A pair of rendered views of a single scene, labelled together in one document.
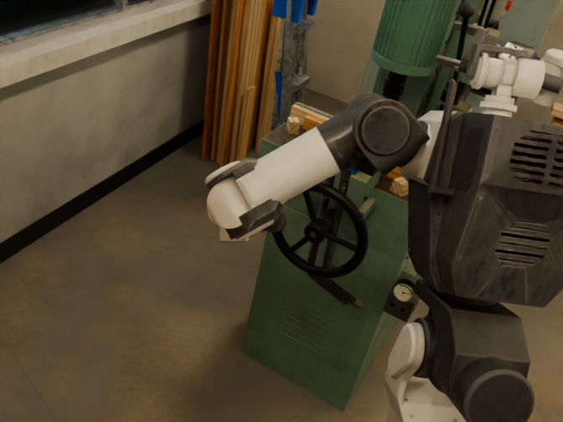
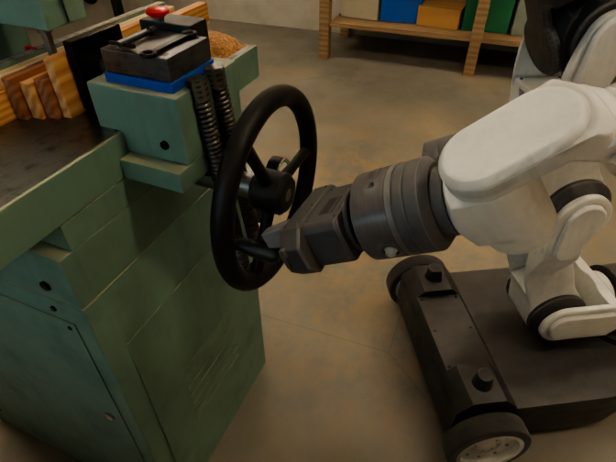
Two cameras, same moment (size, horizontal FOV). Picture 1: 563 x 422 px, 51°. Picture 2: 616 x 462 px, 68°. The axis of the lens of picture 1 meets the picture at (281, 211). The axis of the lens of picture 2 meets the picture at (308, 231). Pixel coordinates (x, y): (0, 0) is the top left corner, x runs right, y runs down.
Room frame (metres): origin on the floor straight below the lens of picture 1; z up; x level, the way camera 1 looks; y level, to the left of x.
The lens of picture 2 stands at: (1.24, 0.42, 1.18)
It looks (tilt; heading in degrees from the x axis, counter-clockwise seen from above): 40 degrees down; 271
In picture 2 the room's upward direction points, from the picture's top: straight up
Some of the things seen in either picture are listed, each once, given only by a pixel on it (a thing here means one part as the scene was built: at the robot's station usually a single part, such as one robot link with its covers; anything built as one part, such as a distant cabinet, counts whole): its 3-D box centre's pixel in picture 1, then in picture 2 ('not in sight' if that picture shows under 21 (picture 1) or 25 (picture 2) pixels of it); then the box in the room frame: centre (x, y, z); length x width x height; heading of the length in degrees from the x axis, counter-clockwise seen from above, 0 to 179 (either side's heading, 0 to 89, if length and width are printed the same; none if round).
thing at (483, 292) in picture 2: not in sight; (538, 320); (0.62, -0.39, 0.19); 0.64 x 0.52 x 0.33; 8
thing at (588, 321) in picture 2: not in sight; (561, 297); (0.59, -0.39, 0.28); 0.21 x 0.20 x 0.13; 8
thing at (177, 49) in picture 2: (356, 155); (164, 47); (1.43, -0.17, 0.99); 0.13 x 0.11 x 0.06; 68
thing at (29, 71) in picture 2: not in sight; (65, 75); (1.60, -0.22, 0.93); 0.18 x 0.02 x 0.06; 68
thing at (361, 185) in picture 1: (348, 177); (170, 103); (1.43, -0.16, 0.91); 0.15 x 0.14 x 0.09; 68
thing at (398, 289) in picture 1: (404, 291); (276, 174); (1.32, -0.39, 0.65); 0.06 x 0.04 x 0.08; 68
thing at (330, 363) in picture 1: (343, 270); (104, 307); (1.72, -0.28, 0.36); 0.58 x 0.45 x 0.71; 158
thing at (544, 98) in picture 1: (538, 77); not in sight; (1.39, -0.52, 1.31); 0.11 x 0.11 x 0.11; 68
